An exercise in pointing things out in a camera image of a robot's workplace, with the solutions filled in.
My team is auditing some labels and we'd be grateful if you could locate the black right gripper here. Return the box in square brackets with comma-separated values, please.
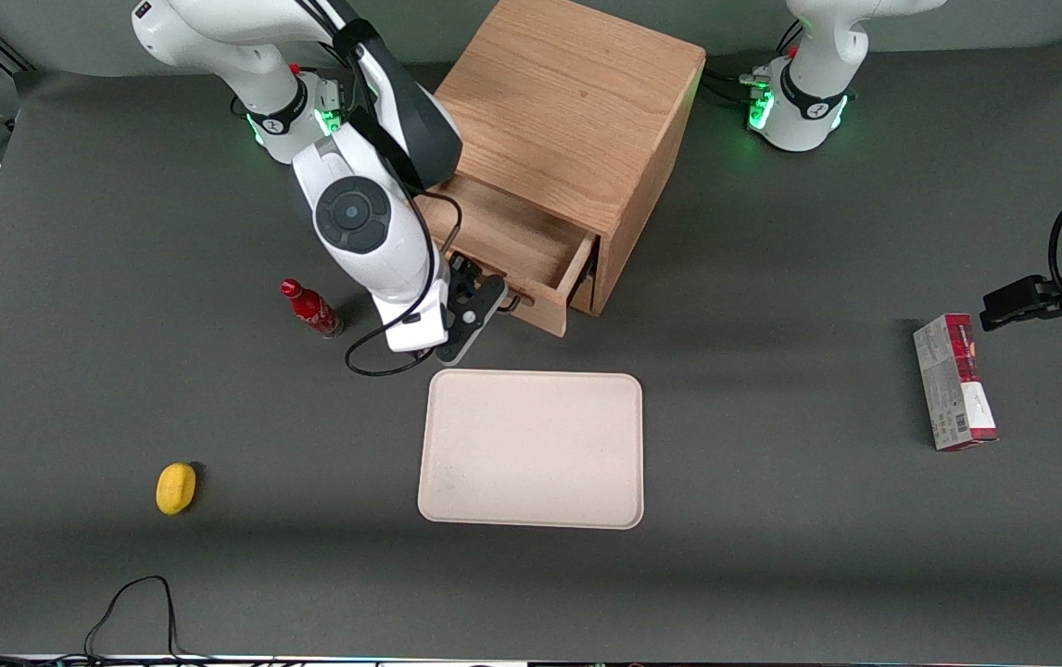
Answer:
[444, 250, 487, 314]

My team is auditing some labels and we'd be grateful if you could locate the wooden drawer with black handle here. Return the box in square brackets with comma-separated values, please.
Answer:
[568, 269, 599, 316]
[415, 174, 599, 337]

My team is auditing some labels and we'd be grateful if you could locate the oak wooden drawer cabinet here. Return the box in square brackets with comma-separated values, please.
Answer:
[434, 0, 707, 318]

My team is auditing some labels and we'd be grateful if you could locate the grey and red carton box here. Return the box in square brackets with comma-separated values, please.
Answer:
[913, 313, 1000, 452]

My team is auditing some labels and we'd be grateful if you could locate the red cola bottle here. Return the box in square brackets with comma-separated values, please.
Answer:
[280, 278, 345, 340]

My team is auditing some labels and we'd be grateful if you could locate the beige plastic tray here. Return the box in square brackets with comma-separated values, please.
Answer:
[417, 369, 645, 531]

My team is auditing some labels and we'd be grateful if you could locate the yellow lemon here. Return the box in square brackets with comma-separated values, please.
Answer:
[156, 462, 198, 516]

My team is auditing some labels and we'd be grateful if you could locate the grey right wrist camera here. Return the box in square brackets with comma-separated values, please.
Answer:
[436, 275, 509, 365]

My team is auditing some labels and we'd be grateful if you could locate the black left base cable bundle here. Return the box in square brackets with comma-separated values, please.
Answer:
[698, 19, 805, 107]

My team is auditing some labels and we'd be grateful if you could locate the thin black floor cable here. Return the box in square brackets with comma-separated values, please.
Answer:
[0, 575, 217, 667]

